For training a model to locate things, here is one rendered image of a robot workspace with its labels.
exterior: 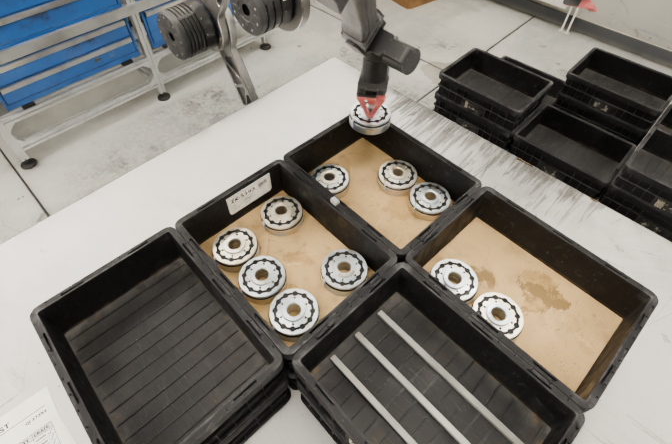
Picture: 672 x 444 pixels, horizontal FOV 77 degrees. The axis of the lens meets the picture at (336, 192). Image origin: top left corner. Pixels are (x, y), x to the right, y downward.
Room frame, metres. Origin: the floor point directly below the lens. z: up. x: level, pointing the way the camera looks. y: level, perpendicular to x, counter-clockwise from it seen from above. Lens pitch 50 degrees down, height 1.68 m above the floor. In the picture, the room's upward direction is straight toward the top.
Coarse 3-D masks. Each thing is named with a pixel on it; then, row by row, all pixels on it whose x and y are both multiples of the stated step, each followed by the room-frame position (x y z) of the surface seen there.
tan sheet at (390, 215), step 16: (352, 144) 0.90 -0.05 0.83; (368, 144) 0.90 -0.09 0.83; (336, 160) 0.84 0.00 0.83; (352, 160) 0.84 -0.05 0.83; (368, 160) 0.84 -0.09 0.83; (384, 160) 0.84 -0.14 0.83; (352, 176) 0.78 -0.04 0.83; (368, 176) 0.78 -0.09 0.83; (352, 192) 0.72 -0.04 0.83; (368, 192) 0.72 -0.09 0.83; (384, 192) 0.72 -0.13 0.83; (352, 208) 0.67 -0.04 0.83; (368, 208) 0.67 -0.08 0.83; (384, 208) 0.67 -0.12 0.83; (400, 208) 0.67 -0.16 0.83; (384, 224) 0.62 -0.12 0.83; (400, 224) 0.62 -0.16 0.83; (416, 224) 0.62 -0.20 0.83; (400, 240) 0.57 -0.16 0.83
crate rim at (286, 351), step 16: (256, 176) 0.69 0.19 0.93; (224, 192) 0.63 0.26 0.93; (320, 192) 0.64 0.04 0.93; (208, 208) 0.59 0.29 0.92; (336, 208) 0.59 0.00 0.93; (176, 224) 0.54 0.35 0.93; (352, 224) 0.55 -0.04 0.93; (208, 256) 0.46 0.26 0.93; (384, 272) 0.43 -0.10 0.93; (240, 304) 0.36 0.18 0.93; (256, 320) 0.33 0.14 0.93; (320, 320) 0.33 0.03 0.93; (272, 336) 0.30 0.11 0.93; (304, 336) 0.30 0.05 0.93; (288, 352) 0.27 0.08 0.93
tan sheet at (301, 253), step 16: (256, 208) 0.67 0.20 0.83; (240, 224) 0.62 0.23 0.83; (256, 224) 0.62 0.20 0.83; (304, 224) 0.62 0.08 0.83; (320, 224) 0.62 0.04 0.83; (208, 240) 0.57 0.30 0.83; (272, 240) 0.57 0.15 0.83; (288, 240) 0.57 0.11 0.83; (304, 240) 0.57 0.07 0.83; (320, 240) 0.57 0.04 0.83; (336, 240) 0.57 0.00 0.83; (272, 256) 0.53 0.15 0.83; (288, 256) 0.53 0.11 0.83; (304, 256) 0.53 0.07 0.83; (320, 256) 0.53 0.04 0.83; (224, 272) 0.48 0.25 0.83; (288, 272) 0.48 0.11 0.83; (304, 272) 0.48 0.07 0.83; (320, 272) 0.48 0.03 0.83; (368, 272) 0.48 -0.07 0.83; (288, 288) 0.44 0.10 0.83; (304, 288) 0.44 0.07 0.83; (320, 288) 0.44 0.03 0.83; (256, 304) 0.41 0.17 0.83; (320, 304) 0.41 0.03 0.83; (336, 304) 0.41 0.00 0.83
